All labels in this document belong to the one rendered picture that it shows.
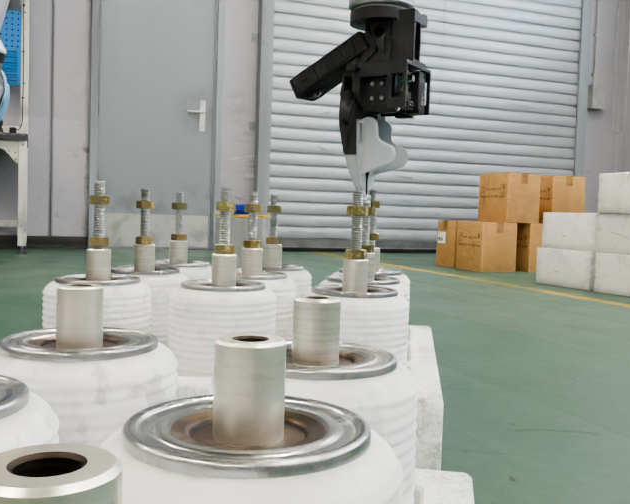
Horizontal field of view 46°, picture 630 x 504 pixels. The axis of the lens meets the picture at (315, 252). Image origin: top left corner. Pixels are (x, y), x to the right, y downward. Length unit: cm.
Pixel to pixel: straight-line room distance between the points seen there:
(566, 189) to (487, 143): 216
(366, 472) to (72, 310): 20
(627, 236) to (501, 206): 130
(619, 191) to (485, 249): 122
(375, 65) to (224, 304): 35
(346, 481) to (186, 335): 45
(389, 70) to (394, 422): 57
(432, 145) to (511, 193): 212
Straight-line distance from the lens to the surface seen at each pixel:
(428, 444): 60
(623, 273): 352
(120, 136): 586
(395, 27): 87
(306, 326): 34
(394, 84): 85
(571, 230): 380
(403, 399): 33
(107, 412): 35
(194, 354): 64
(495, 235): 457
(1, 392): 29
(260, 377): 22
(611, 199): 358
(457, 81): 683
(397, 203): 645
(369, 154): 86
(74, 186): 582
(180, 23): 607
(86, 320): 37
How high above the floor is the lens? 32
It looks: 3 degrees down
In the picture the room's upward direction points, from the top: 2 degrees clockwise
